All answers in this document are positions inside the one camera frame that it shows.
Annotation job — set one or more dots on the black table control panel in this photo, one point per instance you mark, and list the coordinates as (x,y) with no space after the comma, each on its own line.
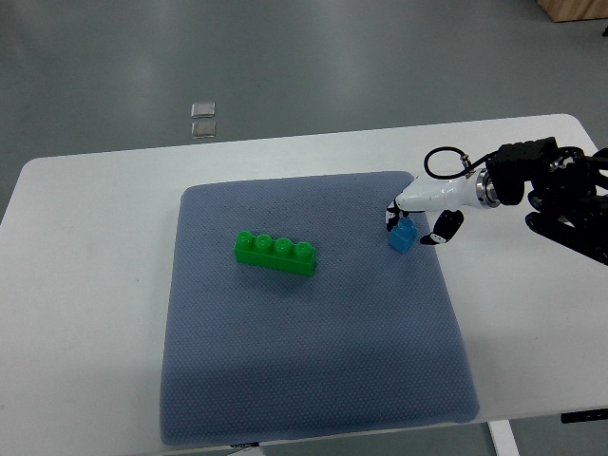
(584,416)

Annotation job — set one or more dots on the wooden box corner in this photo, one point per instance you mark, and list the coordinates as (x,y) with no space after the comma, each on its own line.
(574,10)

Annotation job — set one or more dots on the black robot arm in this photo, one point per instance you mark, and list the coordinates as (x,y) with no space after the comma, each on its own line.
(561,183)

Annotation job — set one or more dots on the upper metal floor plate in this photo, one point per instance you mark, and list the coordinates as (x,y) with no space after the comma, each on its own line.
(203,110)

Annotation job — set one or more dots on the small blue block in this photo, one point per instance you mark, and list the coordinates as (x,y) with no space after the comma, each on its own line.
(403,235)

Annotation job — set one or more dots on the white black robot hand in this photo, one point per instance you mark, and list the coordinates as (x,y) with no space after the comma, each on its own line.
(429,195)

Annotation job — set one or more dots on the blue grey foam mat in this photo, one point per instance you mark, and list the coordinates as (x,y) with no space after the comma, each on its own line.
(369,342)

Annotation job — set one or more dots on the white table leg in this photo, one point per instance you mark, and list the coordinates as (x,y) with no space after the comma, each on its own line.
(503,438)

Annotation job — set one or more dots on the long green block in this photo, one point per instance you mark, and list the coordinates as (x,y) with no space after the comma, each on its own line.
(279,254)

